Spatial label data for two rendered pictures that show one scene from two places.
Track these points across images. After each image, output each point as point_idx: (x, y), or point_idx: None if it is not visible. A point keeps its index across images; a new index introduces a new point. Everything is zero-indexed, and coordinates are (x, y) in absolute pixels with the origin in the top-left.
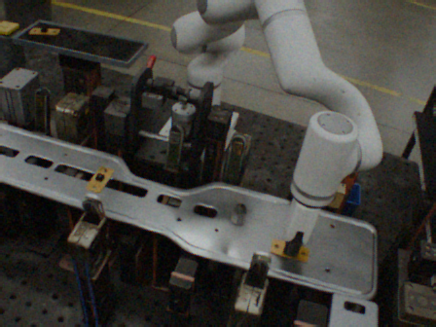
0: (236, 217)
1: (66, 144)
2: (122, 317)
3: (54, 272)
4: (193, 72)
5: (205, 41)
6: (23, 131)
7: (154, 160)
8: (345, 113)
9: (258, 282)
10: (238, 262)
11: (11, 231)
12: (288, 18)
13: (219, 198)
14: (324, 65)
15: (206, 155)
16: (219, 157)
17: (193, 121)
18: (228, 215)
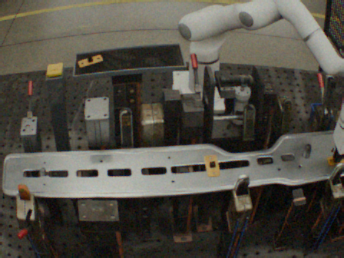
0: (308, 153)
1: (162, 149)
2: (241, 250)
3: (176, 247)
4: (200, 52)
5: (221, 32)
6: (117, 151)
7: (227, 136)
8: None
9: (335, 182)
10: (319, 177)
11: (123, 233)
12: (319, 34)
13: (289, 146)
14: (339, 57)
15: (262, 119)
16: (271, 117)
17: None
18: (299, 154)
